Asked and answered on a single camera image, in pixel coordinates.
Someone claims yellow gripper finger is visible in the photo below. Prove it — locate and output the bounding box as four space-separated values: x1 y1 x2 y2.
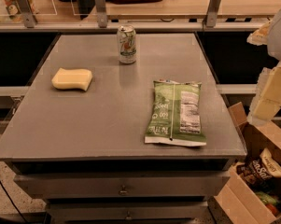
247 62 281 125
246 21 272 46

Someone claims green jalapeno chip bag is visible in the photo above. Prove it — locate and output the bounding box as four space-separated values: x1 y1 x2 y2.
145 80 206 147

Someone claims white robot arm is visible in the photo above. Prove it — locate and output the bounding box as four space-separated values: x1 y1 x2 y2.
246 8 281 125

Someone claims dark sea salt chip bag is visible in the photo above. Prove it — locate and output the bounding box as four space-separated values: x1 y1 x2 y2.
236 148 281 186

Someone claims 7up soda can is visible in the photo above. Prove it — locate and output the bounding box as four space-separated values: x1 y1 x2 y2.
117 25 136 64

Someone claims green snack pack in box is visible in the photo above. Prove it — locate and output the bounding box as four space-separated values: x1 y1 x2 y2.
255 191 279 216

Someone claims upper grey drawer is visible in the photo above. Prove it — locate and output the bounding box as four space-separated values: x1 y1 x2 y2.
15 171 230 200

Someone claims grey drawer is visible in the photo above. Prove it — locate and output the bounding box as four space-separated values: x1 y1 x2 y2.
46 202 208 221
15 171 230 200

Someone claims cardboard box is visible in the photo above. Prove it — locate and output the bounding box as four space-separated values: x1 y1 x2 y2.
215 103 281 224

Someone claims yellow sponge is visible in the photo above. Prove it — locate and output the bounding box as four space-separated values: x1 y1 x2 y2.
51 68 92 91

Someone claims lower grey drawer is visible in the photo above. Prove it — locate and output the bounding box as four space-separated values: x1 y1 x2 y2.
46 202 208 221

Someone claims right metal bracket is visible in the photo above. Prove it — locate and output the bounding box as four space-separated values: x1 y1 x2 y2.
204 0 221 27

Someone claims metal bracket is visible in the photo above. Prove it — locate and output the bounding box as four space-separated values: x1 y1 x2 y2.
94 0 108 28
204 0 221 27
16 0 36 28

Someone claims middle metal bracket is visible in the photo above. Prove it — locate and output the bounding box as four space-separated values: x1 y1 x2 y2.
94 0 108 28

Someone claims left metal bracket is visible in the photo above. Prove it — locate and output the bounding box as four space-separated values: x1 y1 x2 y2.
16 0 36 28

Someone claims black floor cable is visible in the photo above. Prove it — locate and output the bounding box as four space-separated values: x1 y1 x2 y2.
0 161 30 224

